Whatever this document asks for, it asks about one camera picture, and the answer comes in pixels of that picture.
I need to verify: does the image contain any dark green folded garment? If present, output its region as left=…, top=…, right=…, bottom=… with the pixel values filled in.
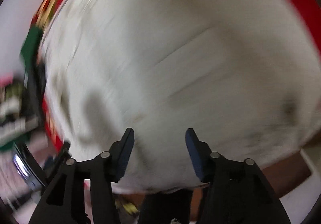
left=20, top=25, right=43, bottom=76

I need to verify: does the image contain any white fluffy sweater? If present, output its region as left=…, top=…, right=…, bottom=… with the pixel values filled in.
left=40, top=0, right=320, bottom=193

